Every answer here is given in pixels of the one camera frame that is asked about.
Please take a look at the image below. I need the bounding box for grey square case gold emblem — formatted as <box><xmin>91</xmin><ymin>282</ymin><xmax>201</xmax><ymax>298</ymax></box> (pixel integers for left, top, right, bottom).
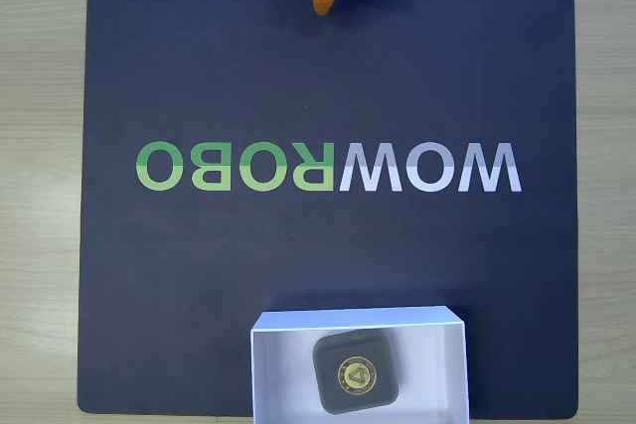
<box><xmin>311</xmin><ymin>328</ymin><xmax>400</xmax><ymax>417</ymax></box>

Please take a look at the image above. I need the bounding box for white cardboard box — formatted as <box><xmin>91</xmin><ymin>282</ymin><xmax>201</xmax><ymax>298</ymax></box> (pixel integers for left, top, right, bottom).
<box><xmin>249</xmin><ymin>304</ymin><xmax>472</xmax><ymax>424</ymax></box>

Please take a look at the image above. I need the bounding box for dark mat with WOWROBO print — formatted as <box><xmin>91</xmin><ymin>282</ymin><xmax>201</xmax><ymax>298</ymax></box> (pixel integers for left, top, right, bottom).
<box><xmin>77</xmin><ymin>0</ymin><xmax>580</xmax><ymax>418</ymax></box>

